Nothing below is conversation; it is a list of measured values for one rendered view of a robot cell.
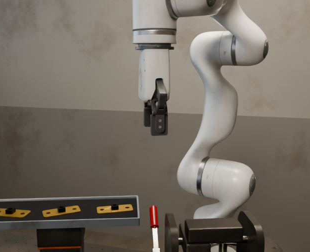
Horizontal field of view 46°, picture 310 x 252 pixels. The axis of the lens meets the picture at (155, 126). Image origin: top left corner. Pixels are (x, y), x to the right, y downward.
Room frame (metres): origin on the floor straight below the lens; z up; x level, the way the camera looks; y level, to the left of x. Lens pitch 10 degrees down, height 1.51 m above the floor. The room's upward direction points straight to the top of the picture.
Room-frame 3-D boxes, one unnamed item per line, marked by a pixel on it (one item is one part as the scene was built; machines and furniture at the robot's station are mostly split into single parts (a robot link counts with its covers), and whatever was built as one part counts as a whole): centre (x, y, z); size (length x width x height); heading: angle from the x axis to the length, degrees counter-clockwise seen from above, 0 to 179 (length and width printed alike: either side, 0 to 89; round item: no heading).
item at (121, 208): (0.82, 0.10, 1.17); 0.08 x 0.04 x 0.01; 102
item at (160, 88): (0.67, -0.01, 1.45); 0.08 x 0.01 x 0.06; 10
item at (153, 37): (0.72, 0.00, 1.55); 0.09 x 0.08 x 0.03; 10
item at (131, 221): (0.81, 0.22, 1.16); 0.37 x 0.14 x 0.02; 94
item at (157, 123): (0.66, -0.01, 1.40); 0.03 x 0.03 x 0.07; 10
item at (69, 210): (0.80, 0.22, 1.17); 0.08 x 0.04 x 0.01; 114
